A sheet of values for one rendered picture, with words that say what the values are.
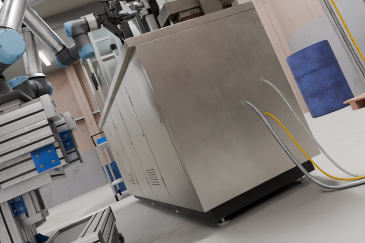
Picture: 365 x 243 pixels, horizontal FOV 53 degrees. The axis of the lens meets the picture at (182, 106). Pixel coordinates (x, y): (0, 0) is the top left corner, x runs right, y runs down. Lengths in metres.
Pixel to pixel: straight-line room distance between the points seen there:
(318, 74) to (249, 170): 3.26
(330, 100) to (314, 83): 0.28
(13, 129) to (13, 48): 0.30
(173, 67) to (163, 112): 0.21
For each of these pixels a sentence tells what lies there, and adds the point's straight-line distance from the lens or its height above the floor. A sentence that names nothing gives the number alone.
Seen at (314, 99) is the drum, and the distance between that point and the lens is 4.83.
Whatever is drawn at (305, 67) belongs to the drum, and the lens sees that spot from 4.80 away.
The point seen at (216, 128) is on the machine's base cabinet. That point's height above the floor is 0.40.
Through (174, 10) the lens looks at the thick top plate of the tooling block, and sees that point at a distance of 1.76.
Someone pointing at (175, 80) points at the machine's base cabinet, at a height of 0.66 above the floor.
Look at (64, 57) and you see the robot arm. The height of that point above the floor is 1.00.
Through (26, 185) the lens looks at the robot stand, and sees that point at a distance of 1.61.
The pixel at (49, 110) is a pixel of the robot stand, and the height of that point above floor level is 0.71.
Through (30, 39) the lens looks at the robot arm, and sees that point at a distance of 2.22.
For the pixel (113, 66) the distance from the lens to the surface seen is 2.91.
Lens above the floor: 0.41
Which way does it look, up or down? 5 degrees up
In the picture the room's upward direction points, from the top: 23 degrees counter-clockwise
